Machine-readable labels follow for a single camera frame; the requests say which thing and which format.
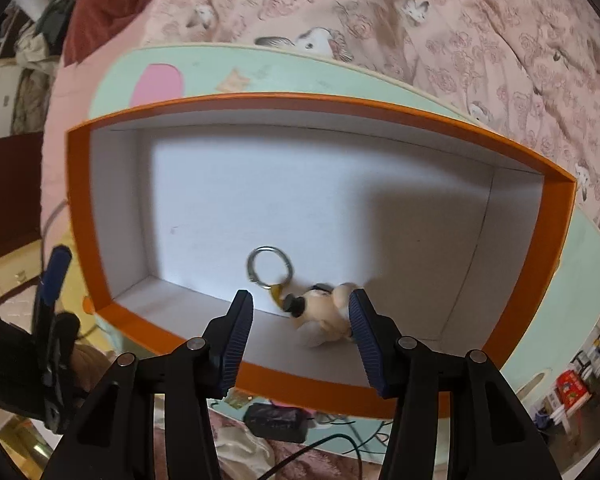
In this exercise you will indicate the dark red pillow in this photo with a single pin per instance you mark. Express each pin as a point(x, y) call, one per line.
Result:
point(105, 15)

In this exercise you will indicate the red box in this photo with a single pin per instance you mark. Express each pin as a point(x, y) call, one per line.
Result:
point(572, 385)

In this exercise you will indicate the cream cloth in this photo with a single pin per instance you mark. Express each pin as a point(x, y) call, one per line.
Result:
point(240, 452)

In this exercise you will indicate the pink floral printed blanket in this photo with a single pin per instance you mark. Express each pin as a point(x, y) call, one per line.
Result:
point(480, 35)

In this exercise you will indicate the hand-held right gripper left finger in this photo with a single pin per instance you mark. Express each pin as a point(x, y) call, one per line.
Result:
point(237, 340)

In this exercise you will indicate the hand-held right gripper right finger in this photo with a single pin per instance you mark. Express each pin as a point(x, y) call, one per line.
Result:
point(367, 345)

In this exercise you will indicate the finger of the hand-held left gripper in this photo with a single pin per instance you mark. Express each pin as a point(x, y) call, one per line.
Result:
point(55, 275)

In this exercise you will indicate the bed with pink sheet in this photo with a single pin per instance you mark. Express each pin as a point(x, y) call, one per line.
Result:
point(62, 105)

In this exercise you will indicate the black power adapter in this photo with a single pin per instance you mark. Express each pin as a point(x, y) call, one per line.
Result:
point(275, 421)

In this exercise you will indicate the white drawer cabinet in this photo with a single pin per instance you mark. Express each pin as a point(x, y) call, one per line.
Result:
point(2, 100)

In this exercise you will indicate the person's left hand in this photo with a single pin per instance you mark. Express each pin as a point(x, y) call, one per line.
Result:
point(90, 362)

